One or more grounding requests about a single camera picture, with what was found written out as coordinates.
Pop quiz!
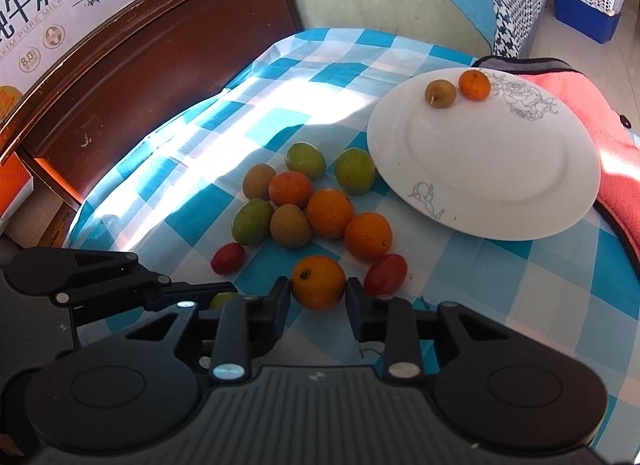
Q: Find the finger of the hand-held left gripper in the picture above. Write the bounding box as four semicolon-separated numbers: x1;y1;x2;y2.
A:
50;247;238;313

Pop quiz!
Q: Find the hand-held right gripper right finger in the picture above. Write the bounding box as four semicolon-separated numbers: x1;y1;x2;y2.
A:
345;276;507;379

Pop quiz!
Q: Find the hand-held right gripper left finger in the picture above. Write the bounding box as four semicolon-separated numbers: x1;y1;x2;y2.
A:
125;276;292;383

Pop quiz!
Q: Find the small orange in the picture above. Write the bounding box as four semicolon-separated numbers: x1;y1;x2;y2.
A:
291;255;347;311
344;212;393;260
458;70;491;101
268;171;315;209
306;188;356;241

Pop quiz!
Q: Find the red cherry tomato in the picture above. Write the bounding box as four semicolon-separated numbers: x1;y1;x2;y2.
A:
210;242;246;275
363;253;408;297

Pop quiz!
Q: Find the white plate with rose print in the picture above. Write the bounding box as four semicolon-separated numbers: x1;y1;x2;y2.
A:
366;66;601;242

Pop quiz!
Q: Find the brownish jujube with stem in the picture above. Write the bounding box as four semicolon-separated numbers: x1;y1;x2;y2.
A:
424;79;457;109

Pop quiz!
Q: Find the brown cardboard box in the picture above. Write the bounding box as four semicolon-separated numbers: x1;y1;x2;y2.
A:
10;185;78;248

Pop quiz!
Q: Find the orange box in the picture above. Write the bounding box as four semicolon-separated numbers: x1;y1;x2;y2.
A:
0;152;34;227

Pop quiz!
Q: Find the blue white checkered tablecloth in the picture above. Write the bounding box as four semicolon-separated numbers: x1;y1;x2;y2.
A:
65;28;640;446

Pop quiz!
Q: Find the brown wooden headboard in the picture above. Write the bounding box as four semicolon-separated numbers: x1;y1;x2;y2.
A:
0;0;303;211

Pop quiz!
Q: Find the white printed milk carton box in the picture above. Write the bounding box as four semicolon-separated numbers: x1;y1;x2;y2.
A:
0;0;198;111

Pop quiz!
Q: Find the pink towel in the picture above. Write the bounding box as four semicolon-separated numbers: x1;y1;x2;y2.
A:
472;56;640;271

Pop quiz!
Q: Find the blue storage bin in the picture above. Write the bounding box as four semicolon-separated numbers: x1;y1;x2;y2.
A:
551;0;622;44

